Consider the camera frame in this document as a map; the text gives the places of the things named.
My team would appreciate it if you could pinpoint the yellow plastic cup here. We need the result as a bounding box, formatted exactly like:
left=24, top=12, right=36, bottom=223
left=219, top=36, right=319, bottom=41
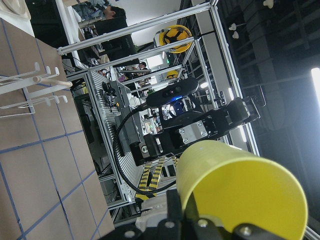
left=176, top=140, right=308, bottom=240

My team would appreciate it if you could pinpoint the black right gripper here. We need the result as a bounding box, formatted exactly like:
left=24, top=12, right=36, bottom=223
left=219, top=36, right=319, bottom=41
left=129, top=97, right=260, bottom=166

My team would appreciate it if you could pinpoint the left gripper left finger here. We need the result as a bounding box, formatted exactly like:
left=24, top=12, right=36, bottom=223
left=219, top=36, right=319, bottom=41
left=99, top=188, right=201, bottom=240

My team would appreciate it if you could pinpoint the white wire cup rack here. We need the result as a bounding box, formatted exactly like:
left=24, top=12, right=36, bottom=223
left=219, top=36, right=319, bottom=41
left=0, top=62, right=73, bottom=118

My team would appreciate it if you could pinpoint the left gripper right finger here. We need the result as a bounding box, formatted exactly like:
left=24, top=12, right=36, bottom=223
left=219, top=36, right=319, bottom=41
left=199, top=218, right=285, bottom=240

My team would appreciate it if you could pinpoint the yellow hard hat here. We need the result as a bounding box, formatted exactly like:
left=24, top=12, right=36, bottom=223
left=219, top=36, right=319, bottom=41
left=153, top=24, right=192, bottom=54

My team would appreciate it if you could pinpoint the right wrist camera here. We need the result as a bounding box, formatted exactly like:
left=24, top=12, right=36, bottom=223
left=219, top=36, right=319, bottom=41
left=146, top=77, right=199, bottom=108

